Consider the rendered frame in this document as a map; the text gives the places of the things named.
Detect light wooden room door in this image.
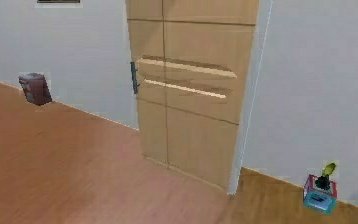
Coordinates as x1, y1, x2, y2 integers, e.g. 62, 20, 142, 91
125, 0, 260, 193

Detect dark red bin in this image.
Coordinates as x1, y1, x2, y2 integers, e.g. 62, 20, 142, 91
18, 72, 53, 107

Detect green plant in black pot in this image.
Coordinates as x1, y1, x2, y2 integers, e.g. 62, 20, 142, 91
314, 161, 338, 192

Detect red and teal box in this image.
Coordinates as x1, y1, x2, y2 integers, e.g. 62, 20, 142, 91
302, 174, 338, 215

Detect black door handle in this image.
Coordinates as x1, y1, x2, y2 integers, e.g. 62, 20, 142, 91
129, 61, 141, 95

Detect framed wall picture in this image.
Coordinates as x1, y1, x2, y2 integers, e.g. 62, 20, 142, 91
34, 0, 84, 8

